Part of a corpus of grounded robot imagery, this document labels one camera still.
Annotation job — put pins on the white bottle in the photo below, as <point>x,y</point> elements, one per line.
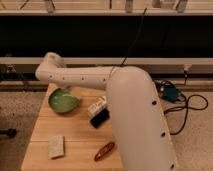
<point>97,106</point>

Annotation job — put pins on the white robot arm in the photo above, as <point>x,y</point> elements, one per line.
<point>137,117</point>

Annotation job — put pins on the green ceramic bowl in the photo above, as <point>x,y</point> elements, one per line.
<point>61,101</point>

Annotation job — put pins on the black rectangular block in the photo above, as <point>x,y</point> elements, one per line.
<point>100,118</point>

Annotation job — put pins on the red brown oblong object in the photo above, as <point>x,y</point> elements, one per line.
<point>104,151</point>

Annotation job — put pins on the blue power adapter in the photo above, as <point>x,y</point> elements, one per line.
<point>169,93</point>

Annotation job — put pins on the beige sponge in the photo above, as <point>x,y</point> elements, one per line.
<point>56,147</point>

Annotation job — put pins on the black object on floor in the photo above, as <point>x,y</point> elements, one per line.
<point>8,132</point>

